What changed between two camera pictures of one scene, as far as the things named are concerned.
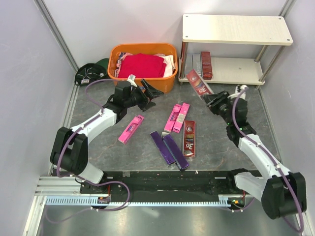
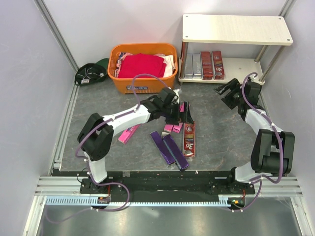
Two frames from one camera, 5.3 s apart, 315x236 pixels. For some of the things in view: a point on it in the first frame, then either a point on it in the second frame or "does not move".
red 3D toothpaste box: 189,138 does not move
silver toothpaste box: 188,63 does not move
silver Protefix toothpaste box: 196,61 does not move
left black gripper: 144,100 → 177,119
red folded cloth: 142,66 does not move
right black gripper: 214,107 → 234,85
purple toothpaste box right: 175,151 does not move
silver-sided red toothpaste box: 206,65 does not move
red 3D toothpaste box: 202,88 → 218,68
